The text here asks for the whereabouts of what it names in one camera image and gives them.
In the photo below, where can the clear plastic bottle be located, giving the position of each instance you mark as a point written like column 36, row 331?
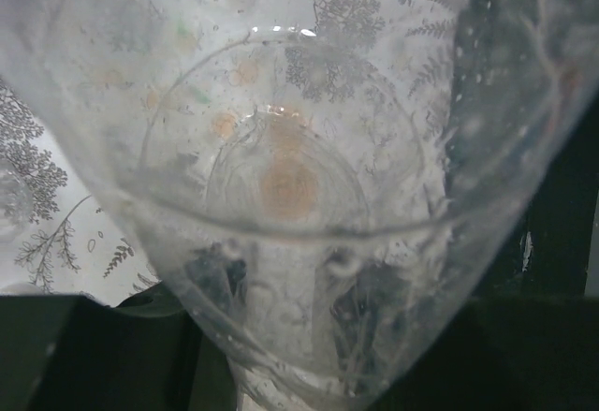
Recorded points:
column 310, row 318

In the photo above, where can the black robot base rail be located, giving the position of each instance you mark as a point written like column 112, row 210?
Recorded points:
column 561, row 205

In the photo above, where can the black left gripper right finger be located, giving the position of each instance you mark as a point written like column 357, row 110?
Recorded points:
column 507, row 353

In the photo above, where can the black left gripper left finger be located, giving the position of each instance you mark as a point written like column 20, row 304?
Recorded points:
column 68, row 352

